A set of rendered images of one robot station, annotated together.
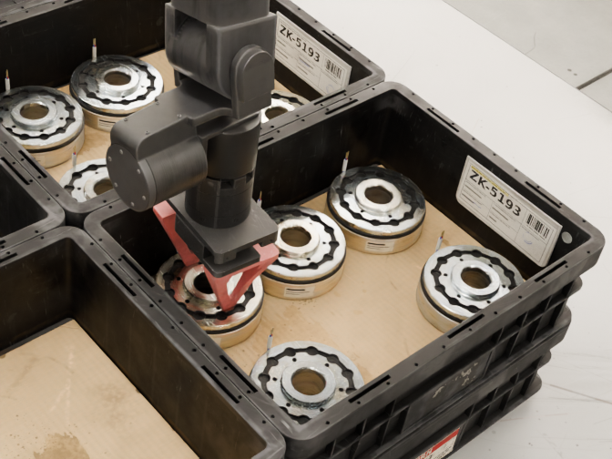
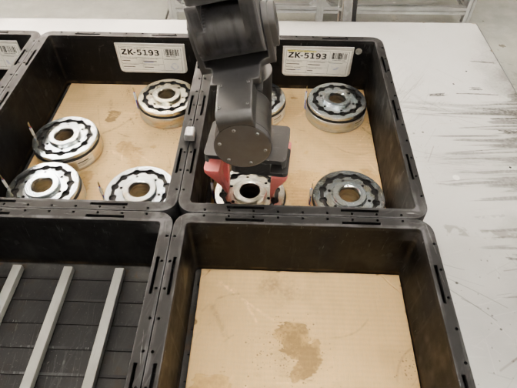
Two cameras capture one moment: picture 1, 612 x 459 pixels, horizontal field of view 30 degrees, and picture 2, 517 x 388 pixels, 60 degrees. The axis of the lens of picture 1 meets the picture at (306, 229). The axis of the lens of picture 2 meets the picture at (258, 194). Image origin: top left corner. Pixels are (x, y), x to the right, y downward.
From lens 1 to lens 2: 0.60 m
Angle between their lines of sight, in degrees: 28
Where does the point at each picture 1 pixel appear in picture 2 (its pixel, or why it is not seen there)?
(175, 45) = (205, 38)
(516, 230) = (326, 67)
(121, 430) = (298, 296)
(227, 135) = (266, 79)
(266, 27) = not seen: outside the picture
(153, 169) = (264, 126)
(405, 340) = (337, 147)
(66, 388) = (247, 304)
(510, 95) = not seen: hidden behind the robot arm
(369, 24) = not seen: hidden behind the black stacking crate
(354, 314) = (306, 154)
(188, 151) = (263, 102)
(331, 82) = (173, 61)
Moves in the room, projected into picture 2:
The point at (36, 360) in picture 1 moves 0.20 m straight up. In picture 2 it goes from (214, 306) to (197, 205)
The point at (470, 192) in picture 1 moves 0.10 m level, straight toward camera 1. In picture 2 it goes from (291, 65) to (322, 95)
